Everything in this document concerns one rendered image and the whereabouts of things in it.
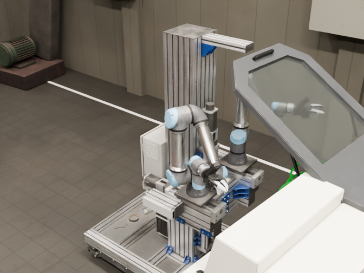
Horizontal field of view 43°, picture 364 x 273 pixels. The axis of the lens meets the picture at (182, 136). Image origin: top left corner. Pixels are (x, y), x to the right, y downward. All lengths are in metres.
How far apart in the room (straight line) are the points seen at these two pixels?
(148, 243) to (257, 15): 2.98
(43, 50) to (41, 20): 0.52
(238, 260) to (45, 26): 6.40
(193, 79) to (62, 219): 2.31
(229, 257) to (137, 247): 2.03
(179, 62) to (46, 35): 5.14
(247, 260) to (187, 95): 1.39
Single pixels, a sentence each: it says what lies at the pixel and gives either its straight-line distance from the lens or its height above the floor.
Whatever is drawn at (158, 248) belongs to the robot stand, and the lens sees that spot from 3.94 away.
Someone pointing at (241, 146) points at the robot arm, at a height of 1.19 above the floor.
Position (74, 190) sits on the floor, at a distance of 5.05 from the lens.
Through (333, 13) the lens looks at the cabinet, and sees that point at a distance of 4.82.
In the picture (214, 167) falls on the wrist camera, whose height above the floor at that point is 1.53.
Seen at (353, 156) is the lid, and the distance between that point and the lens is 2.67.
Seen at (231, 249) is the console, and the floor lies 1.54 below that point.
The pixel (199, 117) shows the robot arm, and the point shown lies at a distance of 2.77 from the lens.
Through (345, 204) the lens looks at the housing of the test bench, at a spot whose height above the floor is 1.47.
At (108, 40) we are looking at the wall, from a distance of 7.40.
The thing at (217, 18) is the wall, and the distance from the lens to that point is 5.95.
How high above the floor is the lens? 2.86
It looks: 29 degrees down
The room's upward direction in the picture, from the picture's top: straight up
